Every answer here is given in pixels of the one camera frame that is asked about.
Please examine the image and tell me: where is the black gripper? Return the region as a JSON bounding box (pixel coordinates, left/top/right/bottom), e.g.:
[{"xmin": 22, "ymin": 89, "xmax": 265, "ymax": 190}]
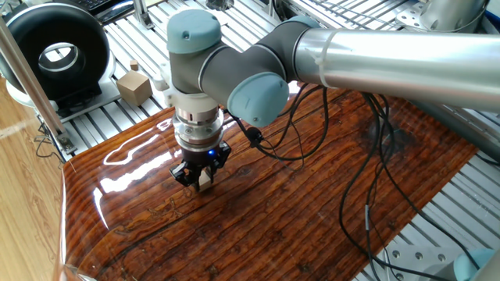
[{"xmin": 168, "ymin": 140, "xmax": 233, "ymax": 192}]

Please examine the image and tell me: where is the glossy wood grain mat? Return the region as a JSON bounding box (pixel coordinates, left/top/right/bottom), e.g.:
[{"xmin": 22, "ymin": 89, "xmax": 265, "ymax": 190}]
[{"xmin": 54, "ymin": 84, "xmax": 480, "ymax": 281}]

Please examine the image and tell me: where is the large wooden cube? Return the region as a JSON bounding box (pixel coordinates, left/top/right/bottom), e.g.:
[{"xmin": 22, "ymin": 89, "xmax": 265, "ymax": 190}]
[{"xmin": 116, "ymin": 69, "xmax": 154, "ymax": 108}]

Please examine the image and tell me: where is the dark round metal object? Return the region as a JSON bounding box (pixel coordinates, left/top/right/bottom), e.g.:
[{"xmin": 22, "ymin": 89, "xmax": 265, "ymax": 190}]
[{"xmin": 205, "ymin": 0, "xmax": 235, "ymax": 12}]

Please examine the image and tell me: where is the black keyboard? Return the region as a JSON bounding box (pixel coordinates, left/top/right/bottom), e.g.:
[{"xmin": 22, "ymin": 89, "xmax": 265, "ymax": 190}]
[{"xmin": 70, "ymin": 0, "xmax": 134, "ymax": 21}]

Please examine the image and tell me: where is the black cable with plug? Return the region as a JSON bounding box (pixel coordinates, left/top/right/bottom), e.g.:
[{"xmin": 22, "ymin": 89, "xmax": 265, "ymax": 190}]
[{"xmin": 228, "ymin": 84, "xmax": 330, "ymax": 162}]

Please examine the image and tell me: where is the white fan base plate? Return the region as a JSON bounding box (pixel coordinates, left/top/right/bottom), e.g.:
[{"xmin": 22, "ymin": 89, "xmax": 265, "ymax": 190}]
[{"xmin": 5, "ymin": 52, "xmax": 122, "ymax": 123}]

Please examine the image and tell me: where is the long black robot cable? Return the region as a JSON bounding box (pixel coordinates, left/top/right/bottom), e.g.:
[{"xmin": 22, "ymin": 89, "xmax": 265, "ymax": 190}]
[{"xmin": 338, "ymin": 92, "xmax": 481, "ymax": 281}]

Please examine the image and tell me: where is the thin black cable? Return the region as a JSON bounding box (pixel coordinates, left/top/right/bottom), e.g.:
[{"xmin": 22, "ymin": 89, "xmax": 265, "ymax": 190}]
[{"xmin": 34, "ymin": 120, "xmax": 66, "ymax": 162}]

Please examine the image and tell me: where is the short aluminium bracket post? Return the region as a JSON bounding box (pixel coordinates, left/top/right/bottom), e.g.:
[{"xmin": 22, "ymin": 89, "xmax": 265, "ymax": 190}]
[{"xmin": 132, "ymin": 0, "xmax": 155, "ymax": 30}]

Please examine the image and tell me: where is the aluminium frame post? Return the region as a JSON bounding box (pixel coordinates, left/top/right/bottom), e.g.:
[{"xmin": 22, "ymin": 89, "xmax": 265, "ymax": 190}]
[{"xmin": 0, "ymin": 17, "xmax": 77, "ymax": 155}]

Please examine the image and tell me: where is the black round duct fan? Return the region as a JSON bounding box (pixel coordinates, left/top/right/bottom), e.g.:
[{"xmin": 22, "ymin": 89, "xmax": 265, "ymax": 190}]
[{"xmin": 0, "ymin": 2, "xmax": 112, "ymax": 103}]

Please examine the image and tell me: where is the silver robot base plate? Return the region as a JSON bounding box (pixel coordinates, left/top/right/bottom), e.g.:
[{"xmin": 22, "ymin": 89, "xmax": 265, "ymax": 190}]
[{"xmin": 384, "ymin": 244, "xmax": 466, "ymax": 281}]

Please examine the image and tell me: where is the silver perforated mount plate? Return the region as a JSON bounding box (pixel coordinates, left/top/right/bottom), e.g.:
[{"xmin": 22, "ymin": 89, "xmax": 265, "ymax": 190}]
[{"xmin": 395, "ymin": 2, "xmax": 433, "ymax": 29}]

